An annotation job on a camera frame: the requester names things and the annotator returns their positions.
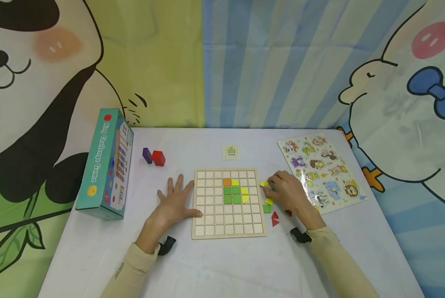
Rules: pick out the person's right hand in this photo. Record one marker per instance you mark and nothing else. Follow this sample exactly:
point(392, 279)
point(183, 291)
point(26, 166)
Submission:
point(291, 194)

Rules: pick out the person's left hand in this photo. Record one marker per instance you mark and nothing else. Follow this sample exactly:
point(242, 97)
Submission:
point(172, 209)

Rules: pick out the person's left middle finger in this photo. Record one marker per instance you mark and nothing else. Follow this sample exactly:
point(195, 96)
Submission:
point(180, 184)

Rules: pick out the person's left index finger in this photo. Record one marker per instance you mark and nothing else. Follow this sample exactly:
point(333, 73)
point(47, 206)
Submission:
point(189, 189)

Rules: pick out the person's left thumb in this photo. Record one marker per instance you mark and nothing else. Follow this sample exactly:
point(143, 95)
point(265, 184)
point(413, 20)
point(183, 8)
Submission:
point(193, 213)

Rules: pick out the person's left ring finger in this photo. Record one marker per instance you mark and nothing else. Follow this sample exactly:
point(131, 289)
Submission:
point(170, 187)

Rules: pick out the person's right fingers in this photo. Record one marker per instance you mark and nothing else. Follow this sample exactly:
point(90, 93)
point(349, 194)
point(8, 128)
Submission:
point(274, 184)

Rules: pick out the person's left little finger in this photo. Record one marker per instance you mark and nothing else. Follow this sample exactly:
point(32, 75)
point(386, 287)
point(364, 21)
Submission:
point(161, 196)

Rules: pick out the person's left forearm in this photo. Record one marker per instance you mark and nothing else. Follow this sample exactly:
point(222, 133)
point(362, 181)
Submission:
point(131, 269)

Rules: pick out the person's right forearm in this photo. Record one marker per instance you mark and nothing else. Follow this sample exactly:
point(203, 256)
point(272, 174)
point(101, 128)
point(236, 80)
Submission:
point(338, 265)

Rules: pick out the wooden grid board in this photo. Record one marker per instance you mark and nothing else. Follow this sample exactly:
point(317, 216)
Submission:
point(215, 219)

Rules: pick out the green square tile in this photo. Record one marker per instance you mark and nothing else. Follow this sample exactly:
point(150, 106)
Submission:
point(236, 199)
point(227, 199)
point(227, 190)
point(236, 190)
point(267, 208)

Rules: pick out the red triangle tile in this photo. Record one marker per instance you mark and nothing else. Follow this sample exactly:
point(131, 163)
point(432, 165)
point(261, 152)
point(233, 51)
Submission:
point(275, 215)
point(274, 222)

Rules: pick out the red wooden block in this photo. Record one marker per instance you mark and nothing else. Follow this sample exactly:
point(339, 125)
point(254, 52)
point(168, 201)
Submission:
point(158, 158)

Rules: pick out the orange square tile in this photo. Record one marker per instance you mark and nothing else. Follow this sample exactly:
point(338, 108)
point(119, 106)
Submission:
point(227, 182)

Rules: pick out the purple wooden block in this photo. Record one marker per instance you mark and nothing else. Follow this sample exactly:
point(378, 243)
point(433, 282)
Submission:
point(147, 155)

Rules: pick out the black wrist band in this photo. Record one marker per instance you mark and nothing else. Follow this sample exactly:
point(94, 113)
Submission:
point(300, 235)
point(166, 245)

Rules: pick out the animal peg puzzle board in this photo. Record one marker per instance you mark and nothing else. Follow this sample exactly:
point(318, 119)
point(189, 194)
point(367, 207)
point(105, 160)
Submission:
point(325, 171)

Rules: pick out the small pattern card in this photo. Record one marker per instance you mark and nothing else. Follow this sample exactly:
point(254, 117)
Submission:
point(231, 152)

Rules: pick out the teal game box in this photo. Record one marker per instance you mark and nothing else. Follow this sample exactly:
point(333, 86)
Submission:
point(103, 165)

